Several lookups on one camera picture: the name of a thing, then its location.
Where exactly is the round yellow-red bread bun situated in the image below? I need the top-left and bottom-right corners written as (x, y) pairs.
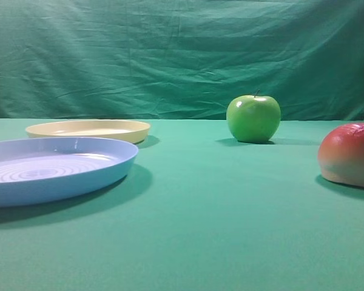
top-left (317, 122), bottom-right (364, 188)

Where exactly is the yellow plastic plate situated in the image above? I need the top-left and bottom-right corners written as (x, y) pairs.
top-left (25, 119), bottom-right (150, 144)

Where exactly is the blue plastic plate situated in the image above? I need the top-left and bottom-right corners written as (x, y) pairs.
top-left (0, 137), bottom-right (139, 207)

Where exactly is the green tablecloth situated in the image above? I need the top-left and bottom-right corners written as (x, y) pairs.
top-left (0, 120), bottom-right (364, 290)

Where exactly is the green apple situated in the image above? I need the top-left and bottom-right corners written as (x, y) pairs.
top-left (226, 92), bottom-right (281, 144)

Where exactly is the green backdrop cloth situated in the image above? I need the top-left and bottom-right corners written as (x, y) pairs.
top-left (0, 1), bottom-right (364, 121)

